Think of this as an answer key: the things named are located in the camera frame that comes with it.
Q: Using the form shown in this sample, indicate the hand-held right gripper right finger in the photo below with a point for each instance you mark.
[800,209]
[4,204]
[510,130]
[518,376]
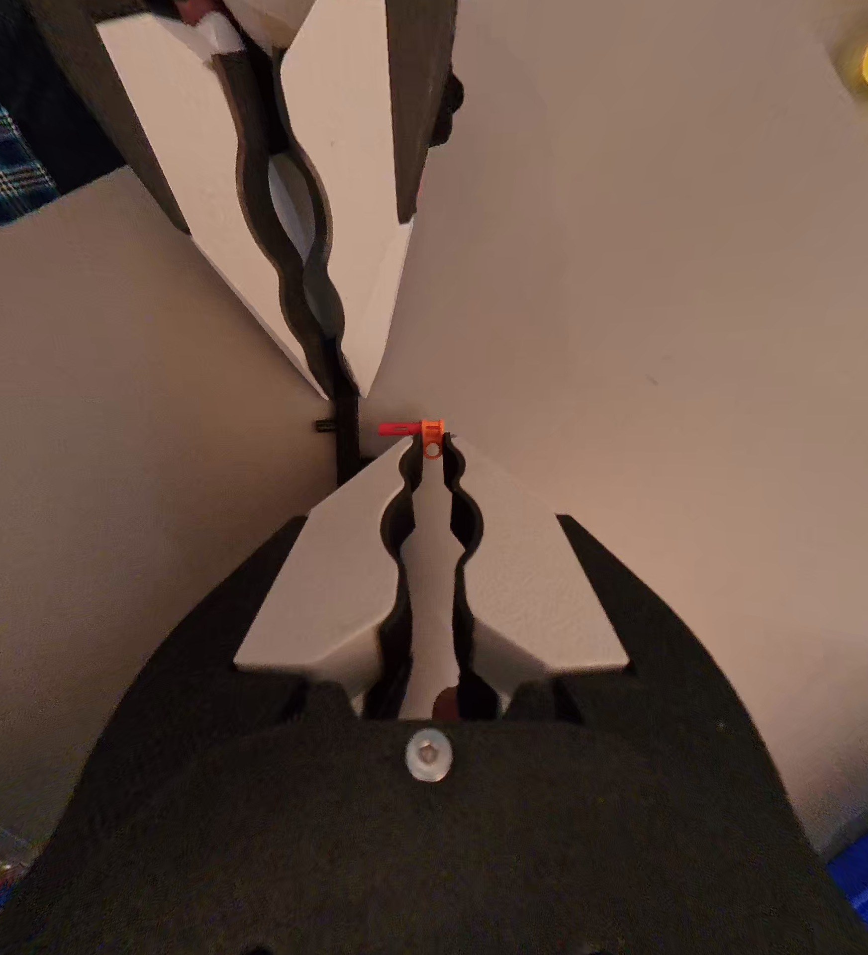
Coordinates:
[538,597]

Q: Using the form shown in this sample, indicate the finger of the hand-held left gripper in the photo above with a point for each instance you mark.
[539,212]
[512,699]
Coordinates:
[359,164]
[180,164]

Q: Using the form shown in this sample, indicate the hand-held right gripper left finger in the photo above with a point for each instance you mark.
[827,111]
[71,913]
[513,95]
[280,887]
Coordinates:
[314,597]

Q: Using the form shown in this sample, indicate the black brick beam assembly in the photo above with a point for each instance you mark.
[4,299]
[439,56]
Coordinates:
[347,448]

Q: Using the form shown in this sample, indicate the red brick pin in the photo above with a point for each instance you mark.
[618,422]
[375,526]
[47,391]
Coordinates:
[396,429]

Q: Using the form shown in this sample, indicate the orange connector brick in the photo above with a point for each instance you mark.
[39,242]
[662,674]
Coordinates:
[432,429]

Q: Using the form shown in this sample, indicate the grey desk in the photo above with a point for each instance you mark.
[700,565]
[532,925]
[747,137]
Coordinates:
[628,373]

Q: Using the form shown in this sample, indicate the dark blue clothing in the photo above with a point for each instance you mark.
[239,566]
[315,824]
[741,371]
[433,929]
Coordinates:
[23,82]

